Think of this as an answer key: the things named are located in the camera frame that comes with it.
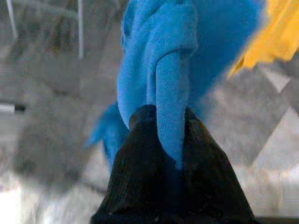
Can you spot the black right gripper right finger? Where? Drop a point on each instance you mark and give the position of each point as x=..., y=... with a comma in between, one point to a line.
x=208, y=182

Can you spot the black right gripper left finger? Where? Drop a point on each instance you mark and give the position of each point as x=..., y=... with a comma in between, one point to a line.
x=140, y=177

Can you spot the blue garment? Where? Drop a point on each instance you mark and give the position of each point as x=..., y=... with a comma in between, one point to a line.
x=172, y=46

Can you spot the grey white folding chair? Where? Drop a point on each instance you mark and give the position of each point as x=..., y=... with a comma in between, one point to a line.
x=80, y=28

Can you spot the yellow garment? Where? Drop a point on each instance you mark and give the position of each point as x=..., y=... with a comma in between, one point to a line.
x=280, y=35

